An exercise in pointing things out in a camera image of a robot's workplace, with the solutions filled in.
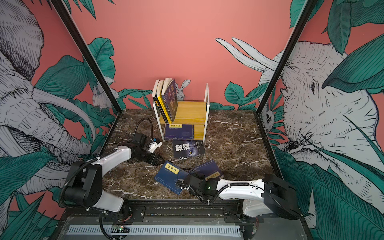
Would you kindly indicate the white wooden book rack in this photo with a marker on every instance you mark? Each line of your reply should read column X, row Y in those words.
column 189, row 113

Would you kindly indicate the purple book on lower shelf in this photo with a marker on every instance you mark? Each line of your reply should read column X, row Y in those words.
column 179, row 132

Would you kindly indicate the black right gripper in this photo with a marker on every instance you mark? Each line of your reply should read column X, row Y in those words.
column 201, row 179

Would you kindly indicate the black corner frame post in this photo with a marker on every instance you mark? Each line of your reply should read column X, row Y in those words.
column 63, row 13
column 298, row 29

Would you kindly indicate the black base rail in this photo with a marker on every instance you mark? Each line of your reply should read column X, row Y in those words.
column 233, row 211

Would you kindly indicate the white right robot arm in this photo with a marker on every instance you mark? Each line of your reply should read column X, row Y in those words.
column 268, row 195

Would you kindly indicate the black corner frame post right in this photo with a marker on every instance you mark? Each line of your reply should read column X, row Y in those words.
column 298, row 29

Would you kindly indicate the white slotted cable duct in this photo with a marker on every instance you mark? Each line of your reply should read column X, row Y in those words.
column 156, row 230

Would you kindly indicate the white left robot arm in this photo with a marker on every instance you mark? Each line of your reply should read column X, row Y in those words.
column 84, row 183

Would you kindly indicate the black corner frame post left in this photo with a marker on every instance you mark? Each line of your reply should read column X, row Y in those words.
column 63, row 13

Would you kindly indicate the dark wolf eye book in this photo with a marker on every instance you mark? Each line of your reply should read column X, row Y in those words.
column 183, row 149

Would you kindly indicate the purple portrait cover book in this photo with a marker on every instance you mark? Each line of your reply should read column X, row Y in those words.
column 169, row 95

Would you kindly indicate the blue book yellow label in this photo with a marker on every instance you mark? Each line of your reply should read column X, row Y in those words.
column 210, row 170
column 168, row 175

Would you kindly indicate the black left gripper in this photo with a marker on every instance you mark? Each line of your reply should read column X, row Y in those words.
column 154, row 156

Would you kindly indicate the yellow cartoon cover book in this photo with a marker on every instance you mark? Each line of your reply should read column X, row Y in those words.
column 161, row 101

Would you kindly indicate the black book with gold title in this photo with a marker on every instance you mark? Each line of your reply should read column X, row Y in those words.
column 157, row 102

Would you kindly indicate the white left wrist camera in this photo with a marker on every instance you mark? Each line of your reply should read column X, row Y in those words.
column 154, row 145

